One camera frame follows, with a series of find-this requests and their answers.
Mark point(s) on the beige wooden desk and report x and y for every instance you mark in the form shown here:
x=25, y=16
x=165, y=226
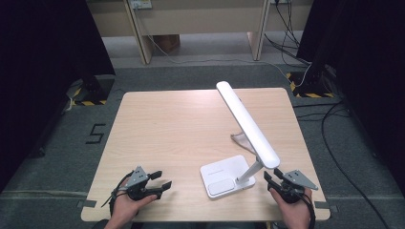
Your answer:
x=197, y=19

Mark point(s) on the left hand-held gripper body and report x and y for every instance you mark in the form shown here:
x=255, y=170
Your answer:
x=137, y=178

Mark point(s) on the grey tape piece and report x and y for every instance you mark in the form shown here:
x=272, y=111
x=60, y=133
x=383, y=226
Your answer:
x=87, y=204
x=323, y=205

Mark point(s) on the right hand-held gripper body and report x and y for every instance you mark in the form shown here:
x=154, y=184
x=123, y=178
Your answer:
x=297, y=179

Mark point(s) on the white desk lamp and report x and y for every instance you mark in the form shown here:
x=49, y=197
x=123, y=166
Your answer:
x=248, y=127

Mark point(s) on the person's right hand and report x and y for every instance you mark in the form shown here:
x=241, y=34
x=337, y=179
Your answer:
x=296, y=214

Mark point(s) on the beige cloth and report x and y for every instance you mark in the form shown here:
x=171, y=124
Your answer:
x=238, y=140

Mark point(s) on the black curtain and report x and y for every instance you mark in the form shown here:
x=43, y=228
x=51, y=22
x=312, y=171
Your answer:
x=372, y=79
x=41, y=79

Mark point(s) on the black yellow striped stand base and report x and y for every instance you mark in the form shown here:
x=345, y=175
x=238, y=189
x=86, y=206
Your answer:
x=310, y=89
x=92, y=92

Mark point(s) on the person's left hand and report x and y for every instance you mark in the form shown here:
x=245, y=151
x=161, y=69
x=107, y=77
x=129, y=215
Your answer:
x=125, y=208

